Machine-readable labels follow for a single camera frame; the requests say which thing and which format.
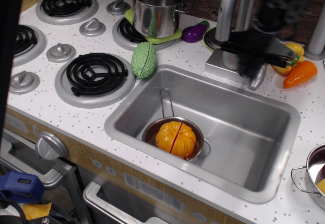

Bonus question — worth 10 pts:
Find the black foreground pole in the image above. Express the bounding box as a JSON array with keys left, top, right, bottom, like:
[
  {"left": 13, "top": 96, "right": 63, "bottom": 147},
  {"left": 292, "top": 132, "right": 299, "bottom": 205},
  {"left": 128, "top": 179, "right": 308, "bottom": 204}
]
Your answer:
[{"left": 0, "top": 0, "right": 26, "bottom": 153}]

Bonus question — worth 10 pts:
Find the green pot mat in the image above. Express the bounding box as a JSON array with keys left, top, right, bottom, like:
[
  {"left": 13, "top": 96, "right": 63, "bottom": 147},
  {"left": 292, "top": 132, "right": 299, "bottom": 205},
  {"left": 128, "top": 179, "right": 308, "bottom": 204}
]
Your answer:
[{"left": 124, "top": 8, "right": 182, "bottom": 45}]

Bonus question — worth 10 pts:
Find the silver oven dial knob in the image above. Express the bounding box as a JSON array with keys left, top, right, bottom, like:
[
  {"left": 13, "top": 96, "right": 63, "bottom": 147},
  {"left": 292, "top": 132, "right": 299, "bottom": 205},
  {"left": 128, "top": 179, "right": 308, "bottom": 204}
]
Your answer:
[{"left": 35, "top": 131, "right": 69, "bottom": 161}]

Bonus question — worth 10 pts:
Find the far left black stove burner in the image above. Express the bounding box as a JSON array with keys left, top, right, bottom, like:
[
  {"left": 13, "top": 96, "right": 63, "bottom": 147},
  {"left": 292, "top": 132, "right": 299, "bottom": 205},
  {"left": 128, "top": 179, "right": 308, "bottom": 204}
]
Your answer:
[{"left": 12, "top": 24, "right": 46, "bottom": 67}]

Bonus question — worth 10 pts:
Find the silver stove knob far left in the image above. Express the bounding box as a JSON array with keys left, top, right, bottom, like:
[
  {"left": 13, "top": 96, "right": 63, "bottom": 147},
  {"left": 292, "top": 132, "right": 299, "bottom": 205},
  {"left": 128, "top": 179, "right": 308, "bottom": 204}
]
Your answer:
[{"left": 9, "top": 71, "right": 40, "bottom": 94}]

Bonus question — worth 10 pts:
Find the yellow sponge cloth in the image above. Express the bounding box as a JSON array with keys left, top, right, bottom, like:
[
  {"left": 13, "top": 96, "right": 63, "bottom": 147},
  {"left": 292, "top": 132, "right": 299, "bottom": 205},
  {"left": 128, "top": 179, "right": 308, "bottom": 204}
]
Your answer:
[{"left": 19, "top": 202, "right": 52, "bottom": 220}]

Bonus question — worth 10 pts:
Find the silver oven door handle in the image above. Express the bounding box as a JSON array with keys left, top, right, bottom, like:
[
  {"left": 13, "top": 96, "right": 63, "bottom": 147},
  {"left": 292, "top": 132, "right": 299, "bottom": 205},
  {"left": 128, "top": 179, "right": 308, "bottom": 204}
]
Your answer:
[{"left": 0, "top": 130, "right": 92, "bottom": 224}]

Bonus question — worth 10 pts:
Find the yellow toy bell pepper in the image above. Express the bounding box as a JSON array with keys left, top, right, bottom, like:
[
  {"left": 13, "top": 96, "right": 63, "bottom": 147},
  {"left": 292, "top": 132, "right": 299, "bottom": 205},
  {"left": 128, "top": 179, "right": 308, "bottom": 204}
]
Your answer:
[{"left": 273, "top": 43, "right": 305, "bottom": 75}]

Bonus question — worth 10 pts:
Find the back right black stove burner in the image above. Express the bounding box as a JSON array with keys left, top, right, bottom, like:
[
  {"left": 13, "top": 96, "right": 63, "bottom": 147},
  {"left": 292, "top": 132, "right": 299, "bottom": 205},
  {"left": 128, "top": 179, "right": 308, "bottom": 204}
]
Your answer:
[{"left": 112, "top": 17, "right": 176, "bottom": 51}]

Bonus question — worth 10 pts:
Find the silver stove knob lower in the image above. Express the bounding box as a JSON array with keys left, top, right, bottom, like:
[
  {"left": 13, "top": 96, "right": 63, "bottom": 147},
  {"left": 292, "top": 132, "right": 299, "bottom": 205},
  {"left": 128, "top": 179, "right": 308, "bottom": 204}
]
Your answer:
[{"left": 46, "top": 43, "right": 76, "bottom": 63}]

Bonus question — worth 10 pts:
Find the silver stove knob middle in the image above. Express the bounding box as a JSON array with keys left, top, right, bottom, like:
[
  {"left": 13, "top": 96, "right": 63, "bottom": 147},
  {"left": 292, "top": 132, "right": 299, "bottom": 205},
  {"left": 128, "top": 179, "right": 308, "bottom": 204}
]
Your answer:
[{"left": 79, "top": 18, "right": 106, "bottom": 37}]

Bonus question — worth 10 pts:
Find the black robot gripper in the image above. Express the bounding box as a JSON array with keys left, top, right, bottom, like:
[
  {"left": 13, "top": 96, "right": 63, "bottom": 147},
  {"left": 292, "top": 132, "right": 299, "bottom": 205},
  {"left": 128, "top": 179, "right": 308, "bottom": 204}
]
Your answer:
[{"left": 228, "top": 0, "right": 306, "bottom": 78}]

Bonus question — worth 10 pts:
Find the silver stove knob top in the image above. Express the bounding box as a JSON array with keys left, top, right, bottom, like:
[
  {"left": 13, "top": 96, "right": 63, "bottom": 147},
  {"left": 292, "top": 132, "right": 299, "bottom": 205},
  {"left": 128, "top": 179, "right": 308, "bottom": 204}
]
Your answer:
[{"left": 106, "top": 0, "right": 131, "bottom": 15}]

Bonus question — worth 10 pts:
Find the green rimmed plate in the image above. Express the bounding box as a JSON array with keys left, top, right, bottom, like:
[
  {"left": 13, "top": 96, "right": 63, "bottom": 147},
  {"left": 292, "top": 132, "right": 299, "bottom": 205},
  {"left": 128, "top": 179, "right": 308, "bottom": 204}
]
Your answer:
[{"left": 203, "top": 27, "right": 236, "bottom": 54}]

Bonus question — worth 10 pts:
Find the silver stove knob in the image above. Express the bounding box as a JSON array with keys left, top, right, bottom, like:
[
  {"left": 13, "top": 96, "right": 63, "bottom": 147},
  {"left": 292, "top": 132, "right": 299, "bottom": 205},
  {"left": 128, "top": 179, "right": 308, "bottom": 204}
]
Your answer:
[
  {"left": 106, "top": 0, "right": 131, "bottom": 15},
  {"left": 46, "top": 43, "right": 76, "bottom": 63},
  {"left": 9, "top": 71, "right": 40, "bottom": 94},
  {"left": 79, "top": 18, "right": 106, "bottom": 37}
]

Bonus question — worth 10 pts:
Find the silver toy faucet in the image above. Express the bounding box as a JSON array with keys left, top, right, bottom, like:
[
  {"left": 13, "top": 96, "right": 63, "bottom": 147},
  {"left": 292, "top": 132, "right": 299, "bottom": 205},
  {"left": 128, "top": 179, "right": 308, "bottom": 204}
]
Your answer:
[{"left": 205, "top": 0, "right": 254, "bottom": 86}]

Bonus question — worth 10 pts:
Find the silver dishwasher handle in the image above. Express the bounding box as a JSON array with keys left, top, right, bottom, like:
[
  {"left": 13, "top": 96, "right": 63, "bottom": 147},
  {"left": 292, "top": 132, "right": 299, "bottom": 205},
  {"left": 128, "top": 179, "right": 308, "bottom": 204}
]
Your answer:
[{"left": 83, "top": 181, "right": 173, "bottom": 223}]

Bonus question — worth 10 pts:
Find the blue clamp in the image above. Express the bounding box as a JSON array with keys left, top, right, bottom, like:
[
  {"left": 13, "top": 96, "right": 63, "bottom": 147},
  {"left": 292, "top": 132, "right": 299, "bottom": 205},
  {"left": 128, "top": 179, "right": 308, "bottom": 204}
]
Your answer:
[{"left": 1, "top": 171, "right": 45, "bottom": 204}]

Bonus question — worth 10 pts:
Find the large steel pot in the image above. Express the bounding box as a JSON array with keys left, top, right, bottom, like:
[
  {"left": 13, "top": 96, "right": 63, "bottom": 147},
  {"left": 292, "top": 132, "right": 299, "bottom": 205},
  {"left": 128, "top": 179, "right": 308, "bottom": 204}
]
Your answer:
[{"left": 132, "top": 0, "right": 193, "bottom": 38}]

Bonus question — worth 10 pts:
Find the purple toy eggplant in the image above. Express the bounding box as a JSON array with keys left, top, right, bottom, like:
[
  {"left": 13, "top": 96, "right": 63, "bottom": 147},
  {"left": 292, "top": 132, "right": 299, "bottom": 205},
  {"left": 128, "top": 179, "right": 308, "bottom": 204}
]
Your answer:
[{"left": 181, "top": 20, "right": 210, "bottom": 43}]

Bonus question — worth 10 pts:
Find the green toy bitter melon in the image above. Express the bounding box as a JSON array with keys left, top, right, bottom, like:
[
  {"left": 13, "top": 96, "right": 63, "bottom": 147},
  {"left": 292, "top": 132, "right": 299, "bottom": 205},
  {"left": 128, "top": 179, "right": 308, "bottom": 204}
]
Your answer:
[{"left": 131, "top": 42, "right": 157, "bottom": 79}]

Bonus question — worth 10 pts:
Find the orange toy carrot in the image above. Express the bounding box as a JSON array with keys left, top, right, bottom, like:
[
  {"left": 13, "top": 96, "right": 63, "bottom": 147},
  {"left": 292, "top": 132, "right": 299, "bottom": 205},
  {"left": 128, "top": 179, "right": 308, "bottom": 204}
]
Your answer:
[{"left": 283, "top": 60, "right": 318, "bottom": 88}]

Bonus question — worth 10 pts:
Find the silver faucet lever handle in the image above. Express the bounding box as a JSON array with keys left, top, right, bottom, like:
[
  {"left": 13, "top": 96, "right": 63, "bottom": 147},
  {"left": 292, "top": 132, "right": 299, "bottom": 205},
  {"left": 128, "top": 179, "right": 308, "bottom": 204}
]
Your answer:
[{"left": 248, "top": 64, "right": 268, "bottom": 91}]

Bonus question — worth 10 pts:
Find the small steel saucepan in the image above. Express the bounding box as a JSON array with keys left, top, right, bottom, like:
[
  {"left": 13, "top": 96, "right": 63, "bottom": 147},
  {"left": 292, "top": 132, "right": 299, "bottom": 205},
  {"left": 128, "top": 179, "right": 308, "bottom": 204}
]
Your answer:
[{"left": 142, "top": 89, "right": 204, "bottom": 164}]

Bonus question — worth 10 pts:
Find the front black stove burner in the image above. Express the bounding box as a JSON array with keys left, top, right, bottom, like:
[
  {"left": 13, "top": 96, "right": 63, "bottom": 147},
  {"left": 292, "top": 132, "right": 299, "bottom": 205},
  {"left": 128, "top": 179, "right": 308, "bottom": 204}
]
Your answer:
[{"left": 55, "top": 53, "right": 135, "bottom": 109}]

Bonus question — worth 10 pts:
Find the orange toy pumpkin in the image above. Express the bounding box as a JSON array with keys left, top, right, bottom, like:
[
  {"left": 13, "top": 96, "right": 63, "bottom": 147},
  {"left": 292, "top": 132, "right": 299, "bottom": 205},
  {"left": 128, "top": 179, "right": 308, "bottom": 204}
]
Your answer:
[{"left": 155, "top": 121, "right": 197, "bottom": 158}]

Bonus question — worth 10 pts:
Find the back left black stove burner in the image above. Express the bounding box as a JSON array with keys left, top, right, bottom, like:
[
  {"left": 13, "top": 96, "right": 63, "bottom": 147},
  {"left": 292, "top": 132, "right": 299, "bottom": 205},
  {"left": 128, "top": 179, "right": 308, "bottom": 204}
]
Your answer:
[{"left": 36, "top": 0, "right": 99, "bottom": 25}]

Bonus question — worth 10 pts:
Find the yellow toy corn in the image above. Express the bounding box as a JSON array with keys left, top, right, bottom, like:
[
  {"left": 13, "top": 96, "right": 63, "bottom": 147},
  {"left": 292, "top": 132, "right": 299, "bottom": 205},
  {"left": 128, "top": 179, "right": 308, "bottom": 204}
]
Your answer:
[{"left": 316, "top": 179, "right": 325, "bottom": 195}]

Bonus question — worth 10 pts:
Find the black stove burner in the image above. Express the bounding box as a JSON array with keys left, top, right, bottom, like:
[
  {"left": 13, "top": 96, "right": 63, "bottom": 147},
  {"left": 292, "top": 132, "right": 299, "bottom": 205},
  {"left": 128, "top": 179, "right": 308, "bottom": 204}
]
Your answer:
[
  {"left": 112, "top": 17, "right": 176, "bottom": 51},
  {"left": 12, "top": 24, "right": 46, "bottom": 67},
  {"left": 36, "top": 0, "right": 99, "bottom": 25},
  {"left": 55, "top": 53, "right": 135, "bottom": 109}
]

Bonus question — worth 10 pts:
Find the white grey post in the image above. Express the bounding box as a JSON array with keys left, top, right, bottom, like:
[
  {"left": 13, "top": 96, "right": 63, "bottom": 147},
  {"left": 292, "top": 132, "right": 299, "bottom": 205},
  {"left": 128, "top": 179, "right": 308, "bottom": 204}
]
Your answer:
[{"left": 304, "top": 10, "right": 324, "bottom": 61}]

